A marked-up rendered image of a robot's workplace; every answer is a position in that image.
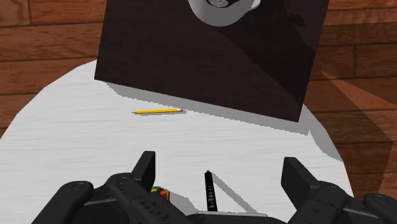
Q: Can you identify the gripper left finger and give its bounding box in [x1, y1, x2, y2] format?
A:
[32, 150, 193, 224]

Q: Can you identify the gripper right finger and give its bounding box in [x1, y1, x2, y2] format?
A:
[280, 156, 397, 224]

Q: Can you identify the multicoloured cube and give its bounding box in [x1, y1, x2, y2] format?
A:
[150, 186, 171, 201]

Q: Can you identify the white round table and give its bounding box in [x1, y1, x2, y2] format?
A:
[0, 59, 354, 224]

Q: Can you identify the black pen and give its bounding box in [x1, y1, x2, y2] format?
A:
[204, 169, 218, 213]

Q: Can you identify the yellow pencil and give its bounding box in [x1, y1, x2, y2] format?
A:
[132, 108, 185, 115]

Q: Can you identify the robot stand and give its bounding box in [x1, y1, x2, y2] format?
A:
[94, 0, 330, 123]

